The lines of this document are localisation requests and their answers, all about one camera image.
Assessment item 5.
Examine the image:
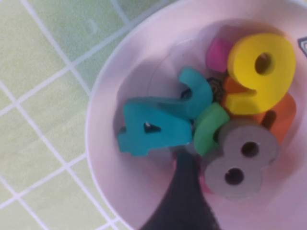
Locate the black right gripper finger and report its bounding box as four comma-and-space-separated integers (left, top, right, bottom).
138, 153, 223, 230

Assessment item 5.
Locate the gray number eight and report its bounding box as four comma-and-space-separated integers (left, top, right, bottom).
204, 119, 280, 201

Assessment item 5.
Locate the orange number piece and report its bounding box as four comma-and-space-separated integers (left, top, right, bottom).
220, 78, 297, 144

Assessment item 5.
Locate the magenta number piece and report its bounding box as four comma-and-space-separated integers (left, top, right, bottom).
206, 38, 233, 72

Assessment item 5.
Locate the pink bowl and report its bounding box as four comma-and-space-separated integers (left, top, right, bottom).
85, 0, 307, 230

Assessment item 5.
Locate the paper label on pink bowl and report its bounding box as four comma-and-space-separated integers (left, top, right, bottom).
297, 35, 307, 58

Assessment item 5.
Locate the green number three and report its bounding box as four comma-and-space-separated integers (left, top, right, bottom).
193, 102, 231, 158

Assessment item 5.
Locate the teal number four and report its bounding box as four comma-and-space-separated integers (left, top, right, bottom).
117, 97, 194, 158

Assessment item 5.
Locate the teal number two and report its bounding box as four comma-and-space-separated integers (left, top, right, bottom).
178, 68, 214, 120

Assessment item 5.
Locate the yellow number nine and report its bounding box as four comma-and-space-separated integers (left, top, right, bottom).
226, 33, 296, 115

